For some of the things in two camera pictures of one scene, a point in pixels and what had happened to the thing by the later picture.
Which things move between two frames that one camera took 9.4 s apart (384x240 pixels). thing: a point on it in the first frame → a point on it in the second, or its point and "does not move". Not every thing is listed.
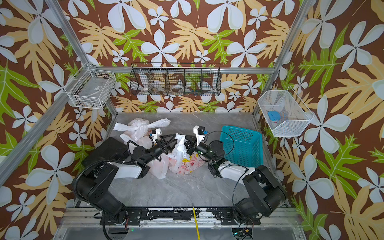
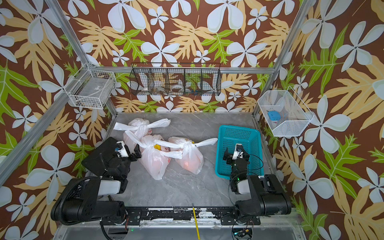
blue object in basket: x=274 y=115 does not move
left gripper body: x=159 y=150 → x=131 y=158
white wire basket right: x=284 y=113 does not move
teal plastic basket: x=242 y=145 does not move
